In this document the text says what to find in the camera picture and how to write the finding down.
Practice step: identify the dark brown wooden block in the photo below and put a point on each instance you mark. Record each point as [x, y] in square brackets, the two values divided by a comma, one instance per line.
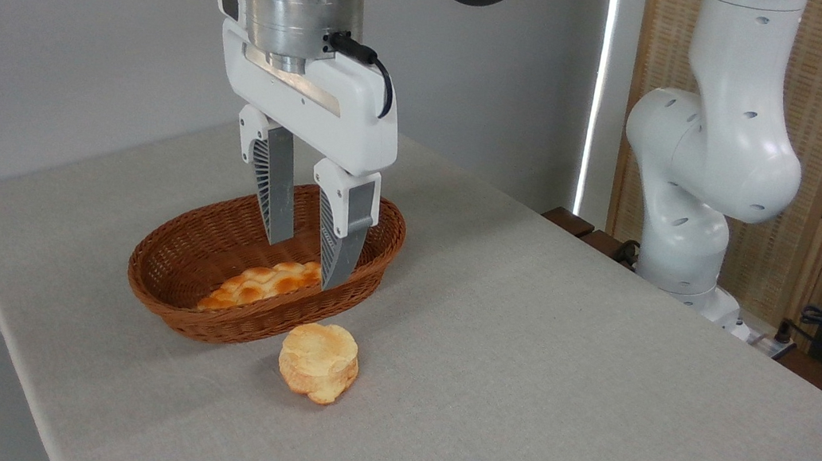
[567, 221]
[602, 244]

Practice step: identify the brown wicker oval basket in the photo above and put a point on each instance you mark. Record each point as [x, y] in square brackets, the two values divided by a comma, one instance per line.
[166, 284]

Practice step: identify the round golden bread roll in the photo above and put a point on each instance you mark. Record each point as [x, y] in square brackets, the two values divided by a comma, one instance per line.
[318, 362]

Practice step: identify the grey tablecloth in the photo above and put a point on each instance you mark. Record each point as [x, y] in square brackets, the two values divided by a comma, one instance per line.
[557, 396]

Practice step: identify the braided golden bread loaf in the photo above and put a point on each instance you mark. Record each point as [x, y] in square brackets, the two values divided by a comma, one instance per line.
[259, 281]

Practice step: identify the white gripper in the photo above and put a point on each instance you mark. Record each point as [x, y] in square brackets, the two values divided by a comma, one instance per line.
[331, 111]

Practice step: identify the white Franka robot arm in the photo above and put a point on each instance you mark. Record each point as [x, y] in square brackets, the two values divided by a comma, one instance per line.
[720, 145]

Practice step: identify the white power strip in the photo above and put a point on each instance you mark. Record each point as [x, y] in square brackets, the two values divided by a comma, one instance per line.
[769, 343]

